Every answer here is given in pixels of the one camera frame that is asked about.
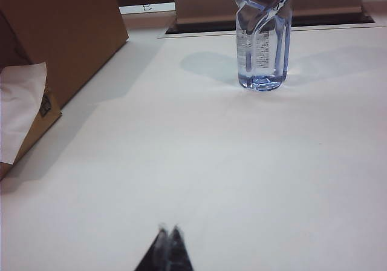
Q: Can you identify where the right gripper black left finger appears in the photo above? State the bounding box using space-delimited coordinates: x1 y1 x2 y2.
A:
134 222 170 271

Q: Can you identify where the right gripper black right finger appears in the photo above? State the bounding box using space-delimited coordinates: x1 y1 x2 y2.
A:
166 222 194 271

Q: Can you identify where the clear plastic water bottle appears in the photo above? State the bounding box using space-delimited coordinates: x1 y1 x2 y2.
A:
234 0 294 93

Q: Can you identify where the white tissue sheet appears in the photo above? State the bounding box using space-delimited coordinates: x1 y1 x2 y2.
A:
0 62 48 165

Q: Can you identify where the upright brown cardboard box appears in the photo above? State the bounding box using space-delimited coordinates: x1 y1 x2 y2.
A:
0 0 131 110

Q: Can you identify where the beige cable tray lid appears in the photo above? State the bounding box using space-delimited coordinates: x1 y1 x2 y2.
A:
172 0 365 27

